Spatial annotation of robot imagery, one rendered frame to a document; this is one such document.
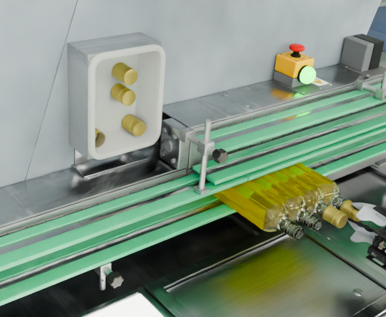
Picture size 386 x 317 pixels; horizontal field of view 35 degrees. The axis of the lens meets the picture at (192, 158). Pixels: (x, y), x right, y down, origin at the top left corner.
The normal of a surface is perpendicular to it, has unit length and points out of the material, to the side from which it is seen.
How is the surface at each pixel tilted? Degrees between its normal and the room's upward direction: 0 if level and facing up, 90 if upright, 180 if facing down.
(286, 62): 90
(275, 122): 90
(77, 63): 90
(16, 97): 0
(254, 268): 90
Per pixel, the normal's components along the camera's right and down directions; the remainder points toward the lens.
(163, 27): 0.62, 0.42
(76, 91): -0.78, 0.24
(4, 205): 0.08, -0.88
